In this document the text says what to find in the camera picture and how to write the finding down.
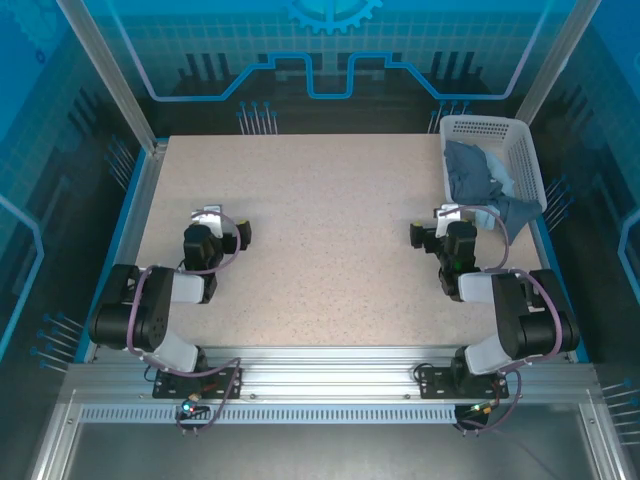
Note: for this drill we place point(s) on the dark blue t-shirt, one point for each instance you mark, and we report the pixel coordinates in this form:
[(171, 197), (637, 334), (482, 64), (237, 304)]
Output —
[(470, 170)]

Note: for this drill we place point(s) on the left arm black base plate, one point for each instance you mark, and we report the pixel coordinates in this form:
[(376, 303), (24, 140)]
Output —
[(170, 385)]

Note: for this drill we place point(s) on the aluminium table side rail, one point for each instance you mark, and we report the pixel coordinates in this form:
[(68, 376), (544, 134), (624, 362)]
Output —
[(142, 185)]

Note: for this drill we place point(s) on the aluminium mounting rail beam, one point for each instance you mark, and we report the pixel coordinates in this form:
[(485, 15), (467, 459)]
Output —
[(325, 375)]

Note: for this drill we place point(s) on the white perforated plastic basket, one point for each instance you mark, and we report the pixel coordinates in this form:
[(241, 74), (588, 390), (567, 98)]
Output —
[(525, 160)]

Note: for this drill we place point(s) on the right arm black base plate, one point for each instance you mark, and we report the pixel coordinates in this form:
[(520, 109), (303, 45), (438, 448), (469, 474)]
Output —
[(435, 382)]

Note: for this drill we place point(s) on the aluminium frame post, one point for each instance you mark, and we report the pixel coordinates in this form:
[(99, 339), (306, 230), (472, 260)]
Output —
[(555, 65), (115, 80)]

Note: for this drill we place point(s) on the light blue t-shirt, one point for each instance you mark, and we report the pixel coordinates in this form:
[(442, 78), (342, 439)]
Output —
[(500, 172)]

